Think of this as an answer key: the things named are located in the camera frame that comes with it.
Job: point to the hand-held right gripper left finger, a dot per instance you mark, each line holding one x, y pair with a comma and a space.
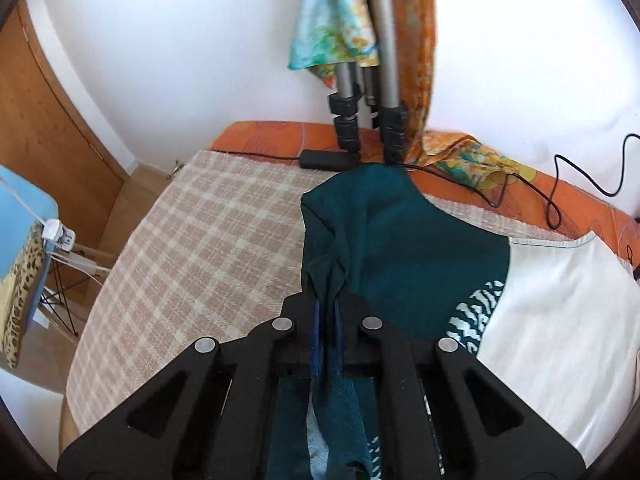
316, 342

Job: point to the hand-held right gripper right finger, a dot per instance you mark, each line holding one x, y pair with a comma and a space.
339, 342

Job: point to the teal and white top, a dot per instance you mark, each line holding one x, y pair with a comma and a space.
400, 240

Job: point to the beige plaid blanket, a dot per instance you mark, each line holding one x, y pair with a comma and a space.
200, 240

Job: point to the black power adapter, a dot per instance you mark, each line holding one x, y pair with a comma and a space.
325, 159

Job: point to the orange patterned bedsheet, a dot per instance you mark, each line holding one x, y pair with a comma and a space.
280, 137

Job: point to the white charger block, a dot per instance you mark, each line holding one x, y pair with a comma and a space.
87, 262

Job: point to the white power strip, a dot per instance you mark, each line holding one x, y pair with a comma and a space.
59, 234

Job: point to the grey tripod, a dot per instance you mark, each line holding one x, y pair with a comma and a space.
385, 60

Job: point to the leopard print cloth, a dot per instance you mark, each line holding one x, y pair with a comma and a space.
20, 305

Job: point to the orange and turquoise scarf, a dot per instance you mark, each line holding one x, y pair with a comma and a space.
417, 35

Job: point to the wooden door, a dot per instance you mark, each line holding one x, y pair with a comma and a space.
45, 110

